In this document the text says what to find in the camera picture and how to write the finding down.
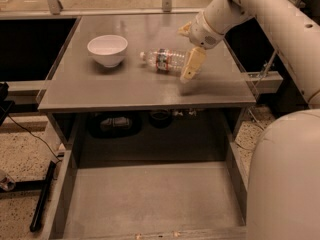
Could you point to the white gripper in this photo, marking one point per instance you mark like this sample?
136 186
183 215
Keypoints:
201 31

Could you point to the clear plastic water bottle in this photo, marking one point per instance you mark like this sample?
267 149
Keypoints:
164 60

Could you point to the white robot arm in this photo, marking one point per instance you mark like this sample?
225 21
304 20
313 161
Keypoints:
283 193

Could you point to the grey cabinet with top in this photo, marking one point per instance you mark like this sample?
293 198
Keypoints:
80 85

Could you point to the open grey top drawer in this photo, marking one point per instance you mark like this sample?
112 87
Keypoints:
111 189

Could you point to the dark round object under cabinet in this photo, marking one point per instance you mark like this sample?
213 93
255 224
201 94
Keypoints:
160 118

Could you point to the white ceramic bowl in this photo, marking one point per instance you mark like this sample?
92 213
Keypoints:
108 50

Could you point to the black object under cabinet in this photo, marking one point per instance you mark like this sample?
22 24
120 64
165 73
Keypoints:
114 124

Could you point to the black device at left edge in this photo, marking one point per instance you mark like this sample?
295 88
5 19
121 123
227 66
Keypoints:
5 104

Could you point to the black bar on floor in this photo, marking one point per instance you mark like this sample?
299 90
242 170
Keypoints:
37 217

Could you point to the metal frame rail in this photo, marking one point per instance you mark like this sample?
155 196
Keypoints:
268 84

